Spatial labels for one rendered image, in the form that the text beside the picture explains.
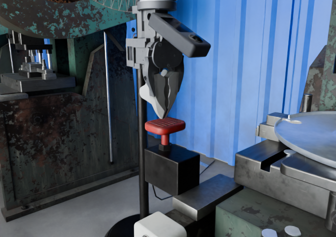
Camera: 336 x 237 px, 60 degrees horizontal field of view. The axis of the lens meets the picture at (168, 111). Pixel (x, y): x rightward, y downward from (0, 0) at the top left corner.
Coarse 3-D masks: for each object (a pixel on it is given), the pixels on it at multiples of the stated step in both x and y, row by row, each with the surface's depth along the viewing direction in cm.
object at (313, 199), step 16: (256, 144) 60; (272, 144) 60; (240, 160) 54; (256, 160) 52; (272, 160) 54; (240, 176) 55; (256, 176) 52; (272, 176) 50; (288, 176) 48; (272, 192) 50; (288, 192) 48; (304, 192) 46; (320, 192) 44; (304, 208) 47; (320, 208) 45
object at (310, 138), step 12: (288, 120) 49; (300, 120) 49; (312, 120) 49; (324, 120) 49; (276, 132) 41; (288, 132) 42; (300, 132) 42; (312, 132) 42; (324, 132) 42; (288, 144) 37; (300, 144) 37; (312, 144) 37; (324, 144) 37; (312, 156) 33; (324, 156) 34
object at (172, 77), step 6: (162, 72) 57; (168, 72) 55; (174, 72) 55; (168, 78) 54; (174, 78) 55; (168, 84) 54; (174, 84) 55; (168, 90) 55; (174, 90) 56; (168, 96) 55; (174, 96) 56; (168, 102) 55; (168, 108) 55
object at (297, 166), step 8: (296, 152) 35; (288, 160) 33; (296, 160) 33; (304, 160) 33; (312, 160) 33; (280, 168) 33; (288, 168) 31; (296, 168) 31; (304, 168) 31; (312, 168) 31; (320, 168) 31; (328, 168) 31; (296, 176) 31; (304, 176) 30; (312, 176) 30; (320, 176) 29; (328, 176) 29; (312, 184) 30; (320, 184) 29; (328, 184) 29; (328, 200) 41; (328, 208) 41; (328, 216) 41; (328, 224) 41
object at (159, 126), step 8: (152, 120) 56; (160, 120) 57; (168, 120) 57; (176, 120) 56; (152, 128) 54; (160, 128) 52; (168, 128) 53; (176, 128) 54; (184, 128) 56; (168, 136) 56
